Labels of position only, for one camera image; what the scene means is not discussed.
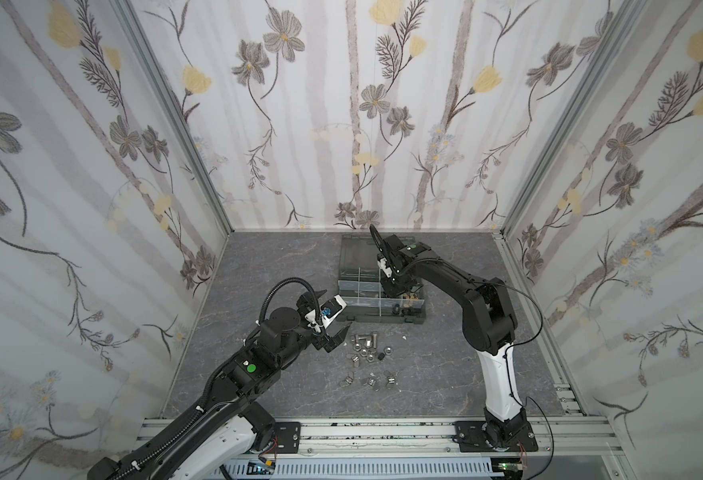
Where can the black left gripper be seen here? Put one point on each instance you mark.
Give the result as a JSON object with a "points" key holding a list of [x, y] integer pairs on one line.
{"points": [[333, 342]]}

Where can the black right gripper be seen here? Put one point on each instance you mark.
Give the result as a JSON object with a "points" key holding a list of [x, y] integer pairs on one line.
{"points": [[391, 274]]}

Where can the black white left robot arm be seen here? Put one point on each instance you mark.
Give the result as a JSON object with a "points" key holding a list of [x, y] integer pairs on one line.
{"points": [[227, 419]]}

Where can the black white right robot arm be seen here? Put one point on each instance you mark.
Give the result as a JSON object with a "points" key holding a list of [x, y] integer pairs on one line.
{"points": [[488, 324]]}

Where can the green plastic organizer box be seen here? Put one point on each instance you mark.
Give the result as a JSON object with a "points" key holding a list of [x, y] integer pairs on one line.
{"points": [[359, 285]]}

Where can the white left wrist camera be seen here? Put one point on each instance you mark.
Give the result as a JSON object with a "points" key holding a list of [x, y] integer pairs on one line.
{"points": [[329, 311]]}

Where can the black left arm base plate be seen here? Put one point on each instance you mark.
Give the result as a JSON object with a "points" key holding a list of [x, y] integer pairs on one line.
{"points": [[286, 438]]}

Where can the white slotted cable duct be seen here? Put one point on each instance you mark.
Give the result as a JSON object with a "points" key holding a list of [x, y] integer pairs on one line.
{"points": [[366, 468]]}

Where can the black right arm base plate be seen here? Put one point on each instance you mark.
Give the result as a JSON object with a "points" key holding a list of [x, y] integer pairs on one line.
{"points": [[474, 435]]}

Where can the aluminium front rail frame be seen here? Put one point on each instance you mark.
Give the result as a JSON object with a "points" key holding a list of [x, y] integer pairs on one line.
{"points": [[572, 445]]}

